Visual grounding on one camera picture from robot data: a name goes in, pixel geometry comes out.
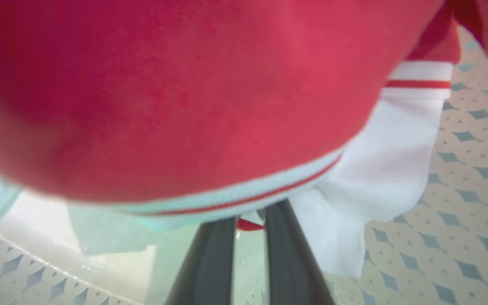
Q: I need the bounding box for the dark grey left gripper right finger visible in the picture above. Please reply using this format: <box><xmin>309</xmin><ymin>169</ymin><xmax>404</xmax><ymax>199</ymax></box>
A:
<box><xmin>264</xmin><ymin>200</ymin><xmax>336</xmax><ymax>305</ymax></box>

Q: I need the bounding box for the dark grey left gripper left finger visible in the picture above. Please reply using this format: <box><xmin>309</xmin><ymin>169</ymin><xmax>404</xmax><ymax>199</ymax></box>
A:
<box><xmin>166</xmin><ymin>217</ymin><xmax>237</xmax><ymax>305</ymax></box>

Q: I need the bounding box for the red and white garment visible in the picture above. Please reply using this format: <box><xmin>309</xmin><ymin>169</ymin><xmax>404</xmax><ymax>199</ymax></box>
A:
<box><xmin>0</xmin><ymin>0</ymin><xmax>488</xmax><ymax>279</ymax></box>

